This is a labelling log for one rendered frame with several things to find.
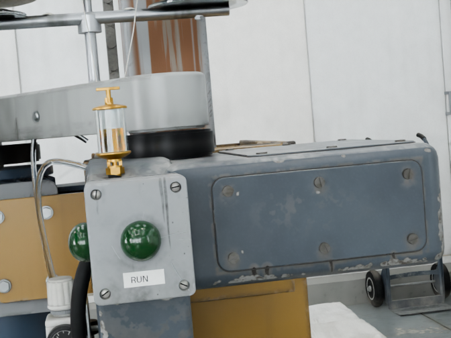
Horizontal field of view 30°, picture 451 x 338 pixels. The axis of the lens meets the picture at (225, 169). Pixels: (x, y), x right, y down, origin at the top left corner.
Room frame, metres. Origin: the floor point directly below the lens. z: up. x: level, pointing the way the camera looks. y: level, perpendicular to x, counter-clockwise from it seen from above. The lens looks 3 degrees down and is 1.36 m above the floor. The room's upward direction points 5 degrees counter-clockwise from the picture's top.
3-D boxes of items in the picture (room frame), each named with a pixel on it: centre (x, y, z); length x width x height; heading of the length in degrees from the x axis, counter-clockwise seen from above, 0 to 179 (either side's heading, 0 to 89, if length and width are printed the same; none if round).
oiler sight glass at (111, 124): (0.69, 0.09, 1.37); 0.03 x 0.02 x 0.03; 98
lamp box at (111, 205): (0.63, 0.07, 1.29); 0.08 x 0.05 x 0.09; 98
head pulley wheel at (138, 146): (0.82, 0.05, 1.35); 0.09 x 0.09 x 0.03
